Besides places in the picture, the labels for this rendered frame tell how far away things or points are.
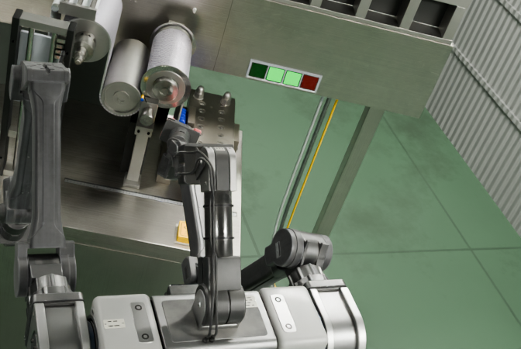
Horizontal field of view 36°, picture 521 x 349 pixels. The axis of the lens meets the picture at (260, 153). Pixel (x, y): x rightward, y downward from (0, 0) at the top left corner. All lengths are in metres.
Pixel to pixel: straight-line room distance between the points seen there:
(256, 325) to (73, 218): 1.11
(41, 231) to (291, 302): 0.46
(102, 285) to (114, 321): 1.23
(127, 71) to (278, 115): 2.38
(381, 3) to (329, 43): 0.22
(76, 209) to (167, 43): 0.57
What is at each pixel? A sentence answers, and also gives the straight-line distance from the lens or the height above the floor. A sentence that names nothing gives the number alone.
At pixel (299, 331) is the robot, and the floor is 1.53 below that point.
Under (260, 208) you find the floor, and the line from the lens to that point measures 4.05.
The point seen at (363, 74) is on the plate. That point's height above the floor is 1.26.
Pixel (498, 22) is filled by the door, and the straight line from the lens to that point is 4.90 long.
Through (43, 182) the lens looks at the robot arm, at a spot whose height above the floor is 1.56.
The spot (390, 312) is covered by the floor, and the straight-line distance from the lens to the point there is 3.83.
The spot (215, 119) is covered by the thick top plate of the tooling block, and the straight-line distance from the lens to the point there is 2.72.
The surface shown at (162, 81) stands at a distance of 2.37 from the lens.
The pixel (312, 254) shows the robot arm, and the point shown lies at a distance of 1.63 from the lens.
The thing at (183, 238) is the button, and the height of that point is 0.92.
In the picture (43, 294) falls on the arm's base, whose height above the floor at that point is 1.51.
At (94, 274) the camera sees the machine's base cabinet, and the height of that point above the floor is 0.70.
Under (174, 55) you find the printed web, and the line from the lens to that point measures 2.44.
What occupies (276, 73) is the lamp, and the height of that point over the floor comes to 1.19.
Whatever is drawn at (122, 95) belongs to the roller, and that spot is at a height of 1.19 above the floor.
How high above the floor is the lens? 2.56
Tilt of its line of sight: 36 degrees down
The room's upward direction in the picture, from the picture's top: 19 degrees clockwise
